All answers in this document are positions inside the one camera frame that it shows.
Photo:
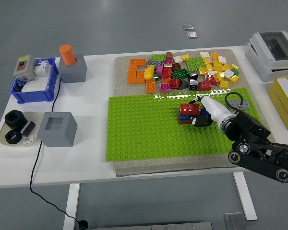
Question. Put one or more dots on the white circuit breaker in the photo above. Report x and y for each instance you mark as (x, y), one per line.
(41, 68)

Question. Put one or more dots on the grey block with square hole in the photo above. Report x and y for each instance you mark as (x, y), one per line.
(67, 134)

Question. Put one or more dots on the grey block with round hole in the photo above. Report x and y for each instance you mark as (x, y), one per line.
(73, 73)

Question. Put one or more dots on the dark grey sloped brick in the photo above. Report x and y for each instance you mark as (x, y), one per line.
(183, 84)

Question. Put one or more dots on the white wall switch plate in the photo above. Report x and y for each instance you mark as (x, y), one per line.
(34, 86)

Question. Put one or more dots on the grey-brown foam mat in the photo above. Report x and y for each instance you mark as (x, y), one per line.
(121, 72)

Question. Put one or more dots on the yellow toy brick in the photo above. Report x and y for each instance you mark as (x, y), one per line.
(208, 66)
(219, 77)
(185, 57)
(234, 66)
(203, 71)
(219, 68)
(226, 66)
(149, 72)
(234, 79)
(206, 60)
(216, 62)
(214, 56)
(224, 84)

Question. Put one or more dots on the white table leg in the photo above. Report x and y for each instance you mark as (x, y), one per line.
(244, 196)
(72, 203)

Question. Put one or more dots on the long grey metal plate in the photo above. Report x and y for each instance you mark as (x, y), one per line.
(151, 226)

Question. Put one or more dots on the yellow cardboard box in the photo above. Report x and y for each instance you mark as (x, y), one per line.
(283, 107)

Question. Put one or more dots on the white distribution box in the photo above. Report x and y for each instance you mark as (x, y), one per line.
(261, 64)

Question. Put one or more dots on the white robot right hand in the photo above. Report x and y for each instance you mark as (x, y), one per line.
(216, 110)

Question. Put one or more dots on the square blue toy brick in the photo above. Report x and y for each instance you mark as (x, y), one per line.
(204, 112)

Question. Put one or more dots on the white toy brick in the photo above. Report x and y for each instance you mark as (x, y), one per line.
(177, 59)
(211, 72)
(228, 73)
(222, 59)
(204, 54)

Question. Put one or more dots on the green studded baseplate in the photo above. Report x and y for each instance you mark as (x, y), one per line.
(146, 131)

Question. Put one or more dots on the dark brown roll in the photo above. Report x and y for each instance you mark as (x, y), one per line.
(28, 127)

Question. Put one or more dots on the cream tray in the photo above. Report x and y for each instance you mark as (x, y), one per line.
(37, 117)

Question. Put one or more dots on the long blue toy brick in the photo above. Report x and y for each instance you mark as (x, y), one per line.
(185, 118)

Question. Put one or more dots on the large black nut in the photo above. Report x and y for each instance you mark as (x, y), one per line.
(14, 118)

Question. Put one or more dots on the large red toy brick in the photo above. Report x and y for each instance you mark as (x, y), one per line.
(189, 109)

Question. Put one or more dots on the dark green toy brick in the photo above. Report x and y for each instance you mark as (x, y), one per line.
(180, 73)

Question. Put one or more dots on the orange toy brick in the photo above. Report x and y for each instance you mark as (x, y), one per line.
(138, 62)
(150, 86)
(132, 75)
(140, 77)

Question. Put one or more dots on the black part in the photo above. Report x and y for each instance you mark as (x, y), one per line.
(18, 87)

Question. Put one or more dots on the orange cylinder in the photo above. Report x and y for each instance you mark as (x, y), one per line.
(67, 54)

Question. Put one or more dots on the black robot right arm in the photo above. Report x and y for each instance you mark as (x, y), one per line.
(249, 129)

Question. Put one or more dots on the pink square toy brick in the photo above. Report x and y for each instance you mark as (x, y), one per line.
(165, 88)
(168, 62)
(159, 70)

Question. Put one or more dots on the black toy brick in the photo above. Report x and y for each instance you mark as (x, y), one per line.
(192, 76)
(193, 85)

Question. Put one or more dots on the black plug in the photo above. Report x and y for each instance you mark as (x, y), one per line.
(83, 224)

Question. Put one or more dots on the white warning label card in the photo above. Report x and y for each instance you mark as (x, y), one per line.
(28, 140)

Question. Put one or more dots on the metal floor plate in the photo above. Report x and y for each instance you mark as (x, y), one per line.
(191, 35)
(188, 26)

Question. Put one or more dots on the grey push-button switch box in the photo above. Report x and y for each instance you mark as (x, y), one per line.
(24, 67)

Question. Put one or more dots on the small grey metal plate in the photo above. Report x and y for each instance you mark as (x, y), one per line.
(234, 221)

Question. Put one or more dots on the light green toy brick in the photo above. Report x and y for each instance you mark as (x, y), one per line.
(190, 64)
(198, 62)
(158, 57)

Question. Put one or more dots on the brown toy brick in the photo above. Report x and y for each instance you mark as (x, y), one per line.
(169, 55)
(176, 66)

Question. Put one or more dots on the small black nut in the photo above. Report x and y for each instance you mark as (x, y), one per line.
(13, 137)

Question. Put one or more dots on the blue plastic bin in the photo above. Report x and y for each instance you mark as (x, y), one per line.
(33, 97)

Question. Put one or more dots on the small dark green brick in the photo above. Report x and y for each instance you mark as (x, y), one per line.
(156, 77)
(235, 72)

